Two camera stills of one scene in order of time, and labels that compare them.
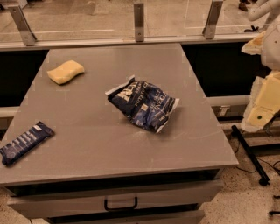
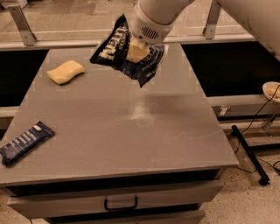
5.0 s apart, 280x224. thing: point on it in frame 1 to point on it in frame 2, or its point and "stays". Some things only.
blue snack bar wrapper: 31,139 stays
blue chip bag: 143,103 to 113,49
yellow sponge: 64,73 stays
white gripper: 271,48 to 149,26
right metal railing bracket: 210,28 stays
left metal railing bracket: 27,36 stays
